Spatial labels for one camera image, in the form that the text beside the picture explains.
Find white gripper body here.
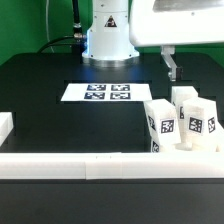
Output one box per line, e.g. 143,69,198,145
130,0,224,47

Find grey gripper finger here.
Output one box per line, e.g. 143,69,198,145
161,46,183,82

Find white marker sheet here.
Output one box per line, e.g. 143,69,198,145
61,83,152,102

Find white front fence bar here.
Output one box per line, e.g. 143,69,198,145
0,152,224,180

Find white fence bar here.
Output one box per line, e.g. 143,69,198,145
0,112,14,146
0,152,224,180

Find white left fence bar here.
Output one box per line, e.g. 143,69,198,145
0,112,14,146

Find black cable with connector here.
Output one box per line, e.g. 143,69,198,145
36,0,88,54

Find thin white cable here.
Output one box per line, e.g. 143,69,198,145
45,0,55,54

